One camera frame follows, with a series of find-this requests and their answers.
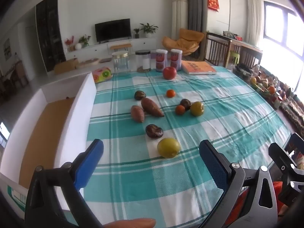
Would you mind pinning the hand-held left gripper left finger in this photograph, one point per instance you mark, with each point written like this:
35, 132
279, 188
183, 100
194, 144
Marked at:
89, 163

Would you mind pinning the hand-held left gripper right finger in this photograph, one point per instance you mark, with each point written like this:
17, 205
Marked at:
213, 166

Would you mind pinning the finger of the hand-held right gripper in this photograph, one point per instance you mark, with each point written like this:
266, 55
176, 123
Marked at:
293, 194
281, 158

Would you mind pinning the white box with cardboard bottom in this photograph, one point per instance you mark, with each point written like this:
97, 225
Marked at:
78, 123

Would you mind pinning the yellow-green round fruit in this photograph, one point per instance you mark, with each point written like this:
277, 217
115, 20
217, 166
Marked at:
168, 147
197, 108

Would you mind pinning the orange tangerine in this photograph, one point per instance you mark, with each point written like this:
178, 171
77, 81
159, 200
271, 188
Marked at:
180, 109
170, 93

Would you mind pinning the dark brown water chestnut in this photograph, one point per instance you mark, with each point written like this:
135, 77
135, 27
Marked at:
140, 95
154, 131
185, 103

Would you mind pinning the small sweet potato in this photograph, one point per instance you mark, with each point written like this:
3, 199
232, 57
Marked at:
137, 114

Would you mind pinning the large sweet potato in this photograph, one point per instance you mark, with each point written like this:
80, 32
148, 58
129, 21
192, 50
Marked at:
151, 106

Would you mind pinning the red apple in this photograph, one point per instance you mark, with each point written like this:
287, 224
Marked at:
169, 73

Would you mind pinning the person's left hand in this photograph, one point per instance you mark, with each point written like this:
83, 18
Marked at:
135, 223

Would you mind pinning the red cloth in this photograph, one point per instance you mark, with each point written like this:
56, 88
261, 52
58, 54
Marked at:
278, 187

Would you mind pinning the teal checked tablecloth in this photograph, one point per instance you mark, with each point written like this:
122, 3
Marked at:
213, 123

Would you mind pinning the orange book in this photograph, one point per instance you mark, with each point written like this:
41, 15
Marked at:
198, 67

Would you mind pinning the brown cardboard box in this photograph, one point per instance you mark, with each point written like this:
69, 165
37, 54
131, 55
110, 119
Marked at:
65, 66

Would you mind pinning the glass jar with gold lid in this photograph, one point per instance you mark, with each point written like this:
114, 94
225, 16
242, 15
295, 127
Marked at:
121, 63

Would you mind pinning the wooden desk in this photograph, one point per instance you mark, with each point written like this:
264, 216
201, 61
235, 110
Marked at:
249, 48

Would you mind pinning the green plastic stool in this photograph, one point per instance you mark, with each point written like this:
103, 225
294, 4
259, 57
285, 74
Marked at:
234, 56

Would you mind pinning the red-label can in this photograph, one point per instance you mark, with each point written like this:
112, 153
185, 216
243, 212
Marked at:
176, 59
161, 60

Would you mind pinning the glass jar black lid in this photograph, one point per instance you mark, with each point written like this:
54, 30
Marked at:
143, 61

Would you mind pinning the wooden slatted chair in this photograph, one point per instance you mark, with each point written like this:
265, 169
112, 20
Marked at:
216, 49

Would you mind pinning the white round vase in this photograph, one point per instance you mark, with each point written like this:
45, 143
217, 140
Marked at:
78, 46

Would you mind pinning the window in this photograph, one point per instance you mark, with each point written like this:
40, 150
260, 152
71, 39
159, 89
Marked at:
285, 28

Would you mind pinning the small wooden stool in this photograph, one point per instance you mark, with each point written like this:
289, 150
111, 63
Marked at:
120, 45

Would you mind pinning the red flower plant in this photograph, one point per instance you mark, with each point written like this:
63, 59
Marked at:
69, 42

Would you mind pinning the green bushy potted plant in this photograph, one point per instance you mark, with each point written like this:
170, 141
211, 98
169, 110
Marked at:
84, 40

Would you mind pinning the orange lounge chair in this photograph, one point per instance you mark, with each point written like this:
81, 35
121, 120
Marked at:
184, 41

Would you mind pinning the white television cabinet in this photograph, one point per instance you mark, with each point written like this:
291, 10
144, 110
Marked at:
142, 44

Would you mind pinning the black television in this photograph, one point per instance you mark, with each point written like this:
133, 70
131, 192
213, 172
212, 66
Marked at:
113, 29

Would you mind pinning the black glass cabinet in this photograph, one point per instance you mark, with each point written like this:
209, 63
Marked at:
49, 33

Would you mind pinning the small potted plant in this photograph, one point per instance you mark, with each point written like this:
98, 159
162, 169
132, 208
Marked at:
136, 33

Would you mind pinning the white curtain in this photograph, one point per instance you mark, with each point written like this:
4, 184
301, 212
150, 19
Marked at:
254, 16

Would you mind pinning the large leafy potted plant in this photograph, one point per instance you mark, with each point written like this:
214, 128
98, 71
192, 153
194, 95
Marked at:
149, 29

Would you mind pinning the white tower air conditioner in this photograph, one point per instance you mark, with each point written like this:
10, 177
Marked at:
179, 16

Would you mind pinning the grey curtain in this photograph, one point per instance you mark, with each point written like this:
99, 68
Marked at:
196, 4

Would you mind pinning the framed wall picture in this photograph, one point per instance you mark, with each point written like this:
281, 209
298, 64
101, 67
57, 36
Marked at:
7, 49

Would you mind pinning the red wall hanging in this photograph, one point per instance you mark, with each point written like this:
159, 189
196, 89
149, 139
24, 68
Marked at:
213, 1

